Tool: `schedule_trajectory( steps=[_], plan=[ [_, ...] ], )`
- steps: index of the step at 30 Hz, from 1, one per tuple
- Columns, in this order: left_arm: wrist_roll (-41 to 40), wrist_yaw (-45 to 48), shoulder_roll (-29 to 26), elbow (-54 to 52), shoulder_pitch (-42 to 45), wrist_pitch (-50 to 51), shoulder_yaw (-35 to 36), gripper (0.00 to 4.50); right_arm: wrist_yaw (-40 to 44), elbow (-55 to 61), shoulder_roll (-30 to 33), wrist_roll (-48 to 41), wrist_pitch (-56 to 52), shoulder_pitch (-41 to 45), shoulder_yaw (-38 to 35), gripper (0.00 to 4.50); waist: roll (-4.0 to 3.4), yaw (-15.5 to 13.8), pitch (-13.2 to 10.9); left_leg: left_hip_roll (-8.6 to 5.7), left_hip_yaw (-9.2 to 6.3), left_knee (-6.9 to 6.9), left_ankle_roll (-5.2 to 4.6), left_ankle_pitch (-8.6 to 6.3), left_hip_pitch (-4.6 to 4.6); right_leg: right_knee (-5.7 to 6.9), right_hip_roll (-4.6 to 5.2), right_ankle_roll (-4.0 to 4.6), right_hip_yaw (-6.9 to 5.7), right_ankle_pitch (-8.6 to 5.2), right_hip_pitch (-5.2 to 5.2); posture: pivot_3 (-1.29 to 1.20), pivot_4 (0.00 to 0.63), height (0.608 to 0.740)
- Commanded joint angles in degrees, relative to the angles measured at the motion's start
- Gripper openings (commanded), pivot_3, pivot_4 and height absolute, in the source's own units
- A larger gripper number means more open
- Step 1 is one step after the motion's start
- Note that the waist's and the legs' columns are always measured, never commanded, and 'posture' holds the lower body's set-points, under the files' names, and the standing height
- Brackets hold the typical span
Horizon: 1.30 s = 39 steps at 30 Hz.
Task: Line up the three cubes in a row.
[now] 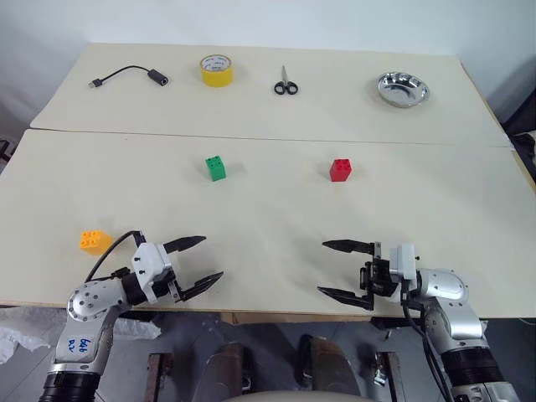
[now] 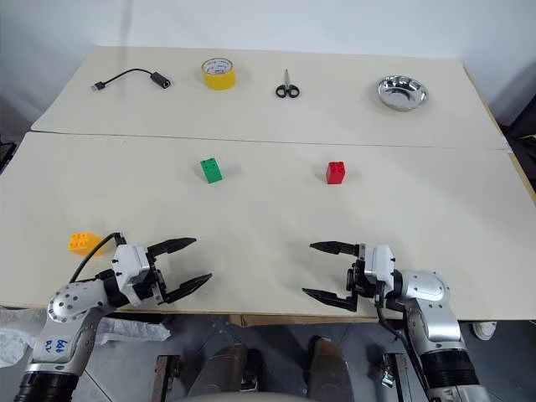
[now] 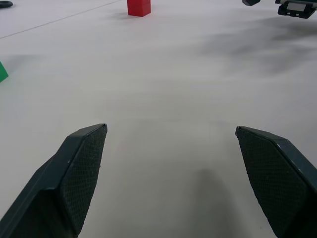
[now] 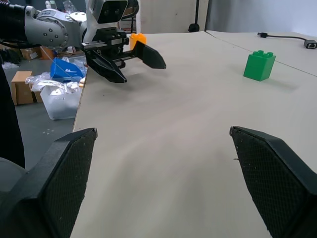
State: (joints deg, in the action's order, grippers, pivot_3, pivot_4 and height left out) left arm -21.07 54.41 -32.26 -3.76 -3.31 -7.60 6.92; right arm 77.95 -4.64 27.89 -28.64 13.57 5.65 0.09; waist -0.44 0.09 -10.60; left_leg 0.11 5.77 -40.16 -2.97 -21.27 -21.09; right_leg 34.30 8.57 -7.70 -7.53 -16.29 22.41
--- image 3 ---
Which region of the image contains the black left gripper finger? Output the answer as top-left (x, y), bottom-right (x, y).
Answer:
top-left (0, 123), bottom-right (108, 238)
top-left (235, 125), bottom-right (317, 238)

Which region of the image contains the red block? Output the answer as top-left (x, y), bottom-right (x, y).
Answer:
top-left (127, 0), bottom-right (152, 17)

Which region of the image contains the green block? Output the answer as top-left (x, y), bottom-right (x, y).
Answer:
top-left (0, 61), bottom-right (9, 83)

